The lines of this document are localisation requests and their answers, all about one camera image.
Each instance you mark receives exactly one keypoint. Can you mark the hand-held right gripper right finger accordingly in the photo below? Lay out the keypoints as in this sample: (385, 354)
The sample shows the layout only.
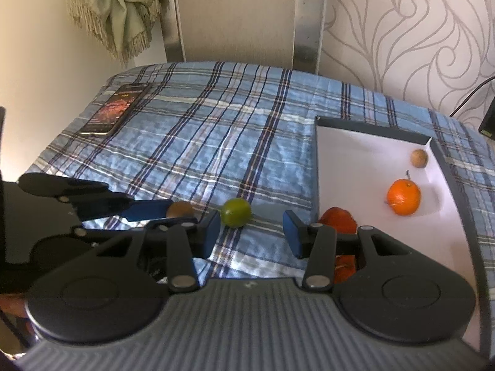
(292, 235)

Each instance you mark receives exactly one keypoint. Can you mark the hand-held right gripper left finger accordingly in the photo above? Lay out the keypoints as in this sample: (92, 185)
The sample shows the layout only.
(212, 232)

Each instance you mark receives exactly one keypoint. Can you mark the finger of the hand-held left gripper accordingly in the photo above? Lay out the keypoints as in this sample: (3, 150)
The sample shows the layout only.
(116, 233)
(149, 209)

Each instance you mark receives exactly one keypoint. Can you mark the green lime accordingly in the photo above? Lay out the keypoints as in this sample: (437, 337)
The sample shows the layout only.
(236, 212)

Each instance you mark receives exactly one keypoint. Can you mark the brown kiwi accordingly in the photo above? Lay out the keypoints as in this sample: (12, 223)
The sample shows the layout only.
(181, 209)

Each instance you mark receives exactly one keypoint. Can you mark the white tray with black rim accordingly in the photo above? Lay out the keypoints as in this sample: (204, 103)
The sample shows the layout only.
(359, 170)

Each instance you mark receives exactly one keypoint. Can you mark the blue plaid cloth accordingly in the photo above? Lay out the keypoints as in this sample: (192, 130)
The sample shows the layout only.
(193, 131)

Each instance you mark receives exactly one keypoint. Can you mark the black smartphone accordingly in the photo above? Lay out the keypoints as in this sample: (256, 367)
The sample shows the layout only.
(116, 109)

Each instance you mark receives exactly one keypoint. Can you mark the orange with stem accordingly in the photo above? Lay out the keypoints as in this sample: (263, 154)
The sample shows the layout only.
(404, 198)

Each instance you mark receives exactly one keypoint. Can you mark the small brown round fruit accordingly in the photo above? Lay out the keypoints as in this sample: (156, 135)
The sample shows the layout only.
(419, 158)

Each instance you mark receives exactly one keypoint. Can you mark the beige fringed curtain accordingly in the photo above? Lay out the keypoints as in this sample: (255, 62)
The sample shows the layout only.
(116, 11)

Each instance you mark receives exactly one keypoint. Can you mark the black flat television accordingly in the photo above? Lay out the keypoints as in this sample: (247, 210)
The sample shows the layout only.
(488, 121)

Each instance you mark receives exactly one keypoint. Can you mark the silver wall trim strip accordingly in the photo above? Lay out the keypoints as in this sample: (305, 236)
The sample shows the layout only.
(172, 15)
(309, 19)

